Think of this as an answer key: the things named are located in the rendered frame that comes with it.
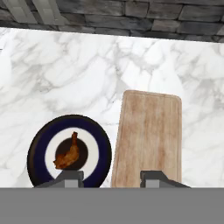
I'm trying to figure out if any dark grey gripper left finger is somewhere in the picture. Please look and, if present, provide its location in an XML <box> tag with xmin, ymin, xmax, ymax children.
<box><xmin>34</xmin><ymin>170</ymin><xmax>85</xmax><ymax>189</ymax></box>

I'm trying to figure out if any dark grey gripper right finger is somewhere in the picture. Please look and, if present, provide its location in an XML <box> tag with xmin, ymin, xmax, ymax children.
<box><xmin>139</xmin><ymin>170</ymin><xmax>192</xmax><ymax>189</ymax></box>

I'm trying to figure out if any brown chicken drumstick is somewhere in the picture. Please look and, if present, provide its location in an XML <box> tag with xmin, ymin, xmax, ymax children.
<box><xmin>52</xmin><ymin>131</ymin><xmax>81</xmax><ymax>171</ymax></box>

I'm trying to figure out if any light wooden cutting board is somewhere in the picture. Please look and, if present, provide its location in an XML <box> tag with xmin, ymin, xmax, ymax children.
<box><xmin>110</xmin><ymin>89</ymin><xmax>183</xmax><ymax>189</ymax></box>

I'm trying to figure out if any blue and white round plate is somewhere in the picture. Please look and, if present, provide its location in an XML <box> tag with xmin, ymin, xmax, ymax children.
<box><xmin>26</xmin><ymin>114</ymin><xmax>113</xmax><ymax>189</ymax></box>

